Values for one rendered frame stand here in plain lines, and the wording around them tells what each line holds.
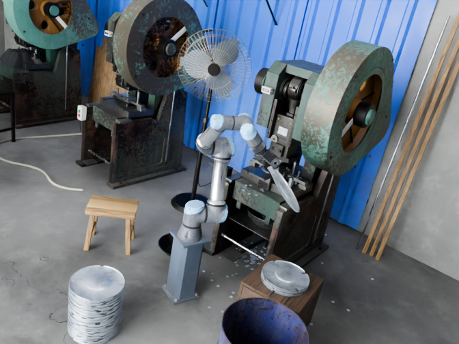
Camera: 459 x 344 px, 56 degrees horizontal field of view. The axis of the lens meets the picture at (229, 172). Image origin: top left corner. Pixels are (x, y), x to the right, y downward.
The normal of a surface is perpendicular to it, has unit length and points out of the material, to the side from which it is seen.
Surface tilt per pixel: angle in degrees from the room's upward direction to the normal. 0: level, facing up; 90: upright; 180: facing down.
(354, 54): 32
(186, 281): 90
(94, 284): 0
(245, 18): 90
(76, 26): 90
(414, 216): 90
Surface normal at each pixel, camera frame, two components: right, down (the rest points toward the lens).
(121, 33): -0.61, 0.03
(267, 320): -0.24, 0.32
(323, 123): -0.63, 0.23
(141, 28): 0.74, 0.39
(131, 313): 0.18, -0.90
